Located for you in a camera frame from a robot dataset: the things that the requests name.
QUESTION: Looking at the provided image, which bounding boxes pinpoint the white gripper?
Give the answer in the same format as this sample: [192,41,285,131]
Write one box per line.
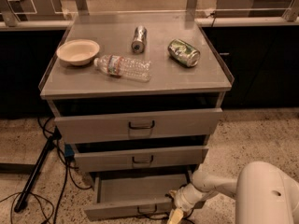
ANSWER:
[166,183,212,224]

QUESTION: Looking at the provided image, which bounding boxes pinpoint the grey bottom drawer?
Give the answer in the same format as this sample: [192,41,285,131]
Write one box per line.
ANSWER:
[84,166,192,220]

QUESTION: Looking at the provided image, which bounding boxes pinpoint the grey drawer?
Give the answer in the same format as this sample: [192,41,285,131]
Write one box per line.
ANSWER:
[55,108,222,144]
[75,146,208,173]
[84,166,192,220]

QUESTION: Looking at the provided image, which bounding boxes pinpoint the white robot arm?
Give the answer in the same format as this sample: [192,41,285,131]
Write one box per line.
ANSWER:
[167,161,299,224]

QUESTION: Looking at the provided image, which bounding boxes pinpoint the grey middle drawer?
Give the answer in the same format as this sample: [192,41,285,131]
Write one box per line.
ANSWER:
[75,146,208,173]

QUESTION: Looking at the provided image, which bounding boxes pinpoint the grey top drawer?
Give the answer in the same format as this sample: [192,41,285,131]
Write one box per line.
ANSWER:
[55,108,222,144]

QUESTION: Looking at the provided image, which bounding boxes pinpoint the grey drawer cabinet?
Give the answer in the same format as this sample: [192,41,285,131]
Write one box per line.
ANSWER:
[37,12,235,185]

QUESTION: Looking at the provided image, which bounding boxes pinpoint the clear plastic water bottle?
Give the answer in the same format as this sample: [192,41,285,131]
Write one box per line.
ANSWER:
[93,55,151,82]

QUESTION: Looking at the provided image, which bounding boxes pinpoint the green soda can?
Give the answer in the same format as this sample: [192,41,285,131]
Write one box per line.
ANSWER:
[167,39,200,67]

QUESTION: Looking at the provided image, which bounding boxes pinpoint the silver slim can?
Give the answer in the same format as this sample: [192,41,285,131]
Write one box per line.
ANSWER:
[131,25,147,53]

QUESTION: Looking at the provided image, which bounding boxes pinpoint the white bowl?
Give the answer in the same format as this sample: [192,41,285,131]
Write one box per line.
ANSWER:
[56,39,100,66]

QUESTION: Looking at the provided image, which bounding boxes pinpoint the background grey cabinet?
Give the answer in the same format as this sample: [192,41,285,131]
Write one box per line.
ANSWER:
[216,0,292,18]

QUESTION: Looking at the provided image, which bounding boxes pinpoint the clear acrylic barrier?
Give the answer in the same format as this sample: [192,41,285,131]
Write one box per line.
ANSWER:
[1,0,299,27]

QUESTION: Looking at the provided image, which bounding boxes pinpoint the black floor cable front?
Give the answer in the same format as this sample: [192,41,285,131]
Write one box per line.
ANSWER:
[136,210,197,224]

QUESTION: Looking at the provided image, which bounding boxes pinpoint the black floor cable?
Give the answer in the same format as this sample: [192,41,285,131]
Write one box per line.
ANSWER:
[0,115,93,224]
[136,210,197,224]

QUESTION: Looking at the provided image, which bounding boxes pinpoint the black floor cable left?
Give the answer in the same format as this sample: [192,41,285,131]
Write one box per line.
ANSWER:
[0,115,93,224]

